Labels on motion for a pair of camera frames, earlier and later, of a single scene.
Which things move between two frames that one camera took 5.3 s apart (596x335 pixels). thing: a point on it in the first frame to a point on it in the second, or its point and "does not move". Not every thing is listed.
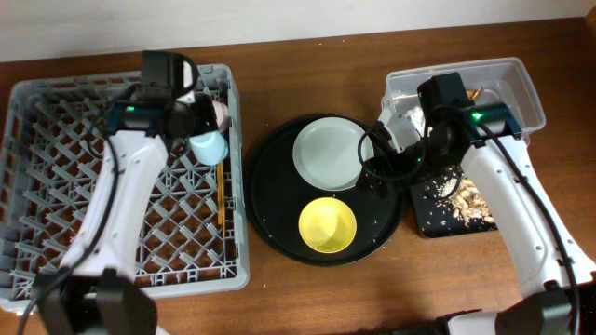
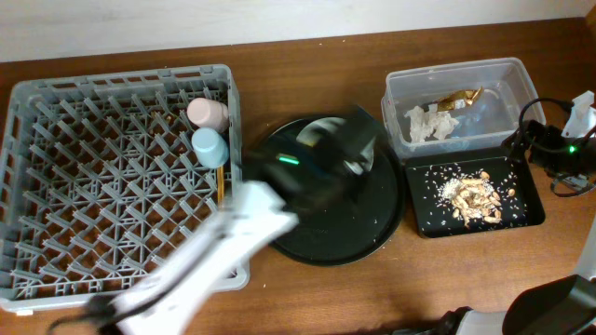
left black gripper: [203, 113] to [356, 140]
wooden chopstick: [221, 197] does not move
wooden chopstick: [220, 188] does not move
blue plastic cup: [209, 148] does not move
